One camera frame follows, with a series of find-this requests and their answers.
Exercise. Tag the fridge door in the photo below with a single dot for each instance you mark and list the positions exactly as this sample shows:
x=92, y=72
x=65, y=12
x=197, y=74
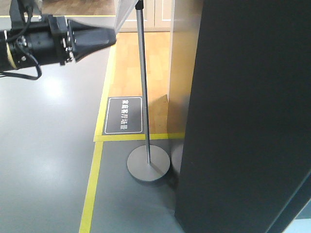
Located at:
x=246, y=163

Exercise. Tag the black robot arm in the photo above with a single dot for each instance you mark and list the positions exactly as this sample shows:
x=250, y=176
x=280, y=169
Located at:
x=36, y=39

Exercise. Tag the white cabinet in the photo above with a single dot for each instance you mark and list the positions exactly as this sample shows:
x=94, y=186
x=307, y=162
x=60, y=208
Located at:
x=157, y=17

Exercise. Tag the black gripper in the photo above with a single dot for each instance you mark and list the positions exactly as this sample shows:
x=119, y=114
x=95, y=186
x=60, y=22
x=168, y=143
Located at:
x=78, y=38

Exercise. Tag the grey sign stand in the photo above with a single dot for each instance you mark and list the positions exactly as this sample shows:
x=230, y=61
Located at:
x=146, y=163

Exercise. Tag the dark floor label sign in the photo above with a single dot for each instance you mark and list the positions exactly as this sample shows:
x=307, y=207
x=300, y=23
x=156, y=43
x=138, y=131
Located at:
x=123, y=116

